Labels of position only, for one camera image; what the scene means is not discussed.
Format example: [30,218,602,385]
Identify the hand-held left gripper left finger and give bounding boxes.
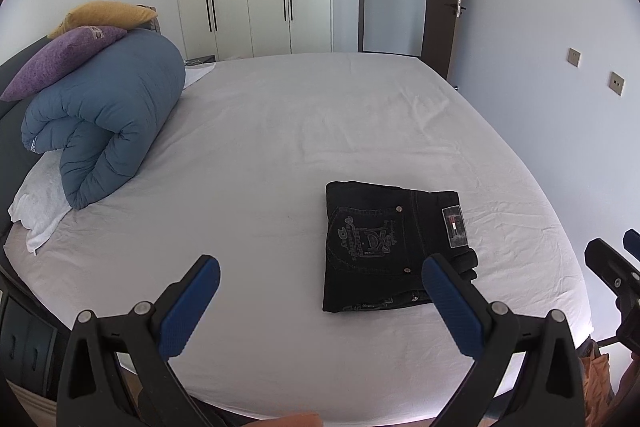
[57,255,221,427]

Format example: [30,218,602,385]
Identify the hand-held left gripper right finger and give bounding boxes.
[422,254,586,427]

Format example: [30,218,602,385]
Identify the black pants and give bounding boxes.
[322,181,479,315]

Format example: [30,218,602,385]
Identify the person's left hand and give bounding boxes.
[267,412,322,427]

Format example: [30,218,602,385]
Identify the orange cloth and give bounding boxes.
[581,346,617,427]

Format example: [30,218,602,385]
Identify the dark bedside cabinet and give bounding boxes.
[0,277,68,405]

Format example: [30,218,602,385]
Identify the white pillow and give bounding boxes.
[9,151,76,254]

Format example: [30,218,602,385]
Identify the bed with white sheet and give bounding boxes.
[2,53,596,427]

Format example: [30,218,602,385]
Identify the blue duvet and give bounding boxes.
[21,28,186,210]

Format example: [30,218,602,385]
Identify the white cloth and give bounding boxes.
[182,62,217,90]

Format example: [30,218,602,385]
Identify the purple pillow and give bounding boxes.
[0,26,129,102]

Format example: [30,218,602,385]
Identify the yellow pillow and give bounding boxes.
[47,1,159,40]

